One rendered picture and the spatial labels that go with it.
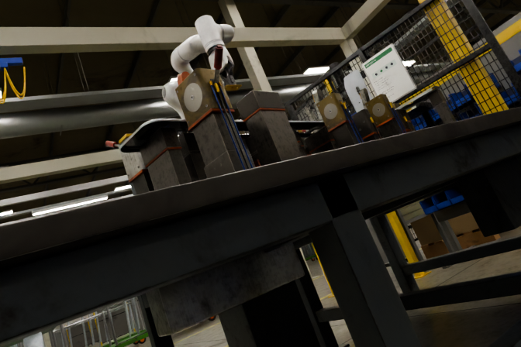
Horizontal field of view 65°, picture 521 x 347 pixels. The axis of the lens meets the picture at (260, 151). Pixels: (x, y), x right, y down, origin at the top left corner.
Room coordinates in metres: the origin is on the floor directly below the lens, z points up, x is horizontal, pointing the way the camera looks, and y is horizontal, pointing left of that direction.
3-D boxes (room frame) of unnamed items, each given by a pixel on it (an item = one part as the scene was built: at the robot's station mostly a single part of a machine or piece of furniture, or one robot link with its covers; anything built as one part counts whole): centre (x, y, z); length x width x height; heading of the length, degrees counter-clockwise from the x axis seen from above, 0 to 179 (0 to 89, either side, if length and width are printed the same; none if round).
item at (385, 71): (2.28, -0.86, 1.30); 0.23 x 0.02 x 0.31; 51
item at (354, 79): (2.11, -0.61, 1.17); 0.12 x 0.01 x 0.34; 51
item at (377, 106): (1.74, -0.57, 0.87); 0.12 x 0.07 x 0.35; 51
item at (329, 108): (1.48, -0.33, 0.87); 0.12 x 0.07 x 0.35; 51
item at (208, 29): (1.55, 0.01, 1.54); 0.09 x 0.08 x 0.13; 122
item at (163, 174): (1.07, 0.26, 0.84); 0.12 x 0.05 x 0.29; 51
